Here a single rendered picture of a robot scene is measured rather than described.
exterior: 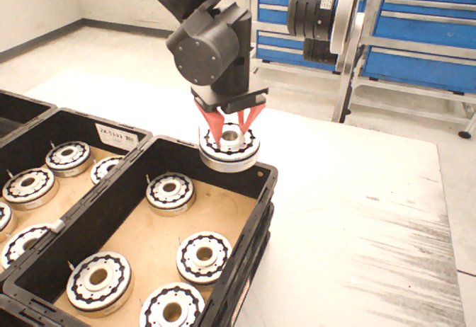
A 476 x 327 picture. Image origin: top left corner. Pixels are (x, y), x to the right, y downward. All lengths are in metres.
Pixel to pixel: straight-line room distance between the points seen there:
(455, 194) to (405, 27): 1.06
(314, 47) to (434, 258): 0.83
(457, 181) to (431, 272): 1.47
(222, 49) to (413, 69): 2.16
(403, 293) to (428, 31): 1.82
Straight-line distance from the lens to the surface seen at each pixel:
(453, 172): 2.37
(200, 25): 0.37
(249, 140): 0.53
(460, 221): 2.07
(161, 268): 0.63
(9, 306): 0.57
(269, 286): 0.75
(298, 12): 0.82
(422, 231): 0.94
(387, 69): 2.44
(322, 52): 1.32
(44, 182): 0.83
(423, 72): 2.47
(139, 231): 0.69
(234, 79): 0.44
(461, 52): 2.40
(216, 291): 0.49
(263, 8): 2.42
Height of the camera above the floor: 1.37
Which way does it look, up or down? 40 degrees down
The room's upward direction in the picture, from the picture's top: straight up
